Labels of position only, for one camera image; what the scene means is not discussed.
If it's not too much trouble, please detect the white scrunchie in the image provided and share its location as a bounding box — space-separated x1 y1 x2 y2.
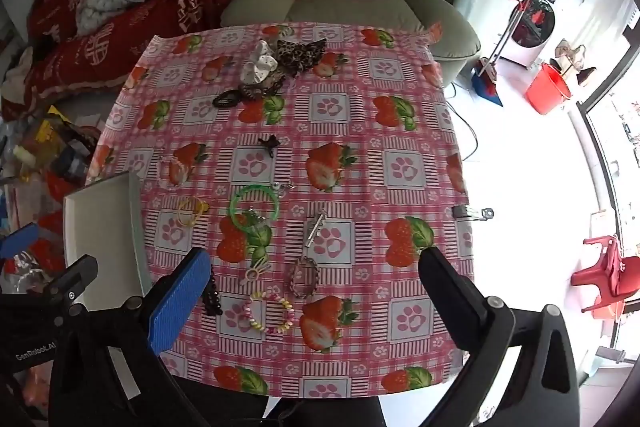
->
239 41 281 85

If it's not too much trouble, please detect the yellow bracelet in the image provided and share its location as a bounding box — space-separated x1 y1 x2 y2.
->
177 196 210 228

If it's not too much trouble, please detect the braided bracelet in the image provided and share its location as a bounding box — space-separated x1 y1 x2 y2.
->
285 256 321 299

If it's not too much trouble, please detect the dark lace scrunchie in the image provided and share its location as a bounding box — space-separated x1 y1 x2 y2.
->
239 74 288 100

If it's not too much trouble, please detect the green bangle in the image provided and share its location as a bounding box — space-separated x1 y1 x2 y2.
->
229 184 281 235

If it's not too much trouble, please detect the black hair tie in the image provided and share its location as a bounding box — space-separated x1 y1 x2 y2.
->
212 89 246 110

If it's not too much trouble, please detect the black table clamp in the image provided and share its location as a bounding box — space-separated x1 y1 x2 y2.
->
452 204 496 222

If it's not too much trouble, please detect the red handled mop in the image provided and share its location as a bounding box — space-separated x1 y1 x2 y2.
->
472 0 533 108

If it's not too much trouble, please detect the white washing machine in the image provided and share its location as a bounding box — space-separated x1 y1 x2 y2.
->
495 0 571 68

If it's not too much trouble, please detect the pink strawberry tablecloth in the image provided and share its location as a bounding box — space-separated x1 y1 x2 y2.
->
85 22 476 400

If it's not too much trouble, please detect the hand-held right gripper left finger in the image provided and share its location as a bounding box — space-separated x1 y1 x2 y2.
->
47 248 213 427

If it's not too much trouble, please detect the red plastic chair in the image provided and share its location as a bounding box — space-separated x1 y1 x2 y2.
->
570 234 640 318

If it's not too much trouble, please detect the black beaded hair clip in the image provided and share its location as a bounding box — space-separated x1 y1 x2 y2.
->
201 267 223 317

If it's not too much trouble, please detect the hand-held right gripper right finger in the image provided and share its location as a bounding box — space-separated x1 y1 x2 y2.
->
419 248 585 427

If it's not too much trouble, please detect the pastel bead bracelet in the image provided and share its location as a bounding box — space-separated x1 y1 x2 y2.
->
239 291 296 335

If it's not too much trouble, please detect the small black hair claw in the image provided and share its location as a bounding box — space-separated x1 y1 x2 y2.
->
257 134 281 158

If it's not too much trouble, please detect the floor cable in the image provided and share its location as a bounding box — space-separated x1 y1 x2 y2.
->
442 82 481 160

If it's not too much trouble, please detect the gold hair clip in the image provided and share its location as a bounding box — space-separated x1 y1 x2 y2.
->
244 259 273 285

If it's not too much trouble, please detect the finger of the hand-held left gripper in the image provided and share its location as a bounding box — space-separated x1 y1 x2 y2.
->
30 256 99 308
0 223 41 260

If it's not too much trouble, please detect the pile of packets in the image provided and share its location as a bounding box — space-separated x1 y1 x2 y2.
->
0 47 101 258

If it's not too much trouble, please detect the red bucket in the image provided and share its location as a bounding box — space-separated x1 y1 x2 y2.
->
525 62 573 115

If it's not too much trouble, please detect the clear bead bracelet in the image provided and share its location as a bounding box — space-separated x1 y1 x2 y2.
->
157 152 193 190

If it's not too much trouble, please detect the silver hair clip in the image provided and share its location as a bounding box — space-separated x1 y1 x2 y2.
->
305 208 328 248

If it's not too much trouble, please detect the white tray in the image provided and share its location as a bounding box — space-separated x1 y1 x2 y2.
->
62 171 153 313

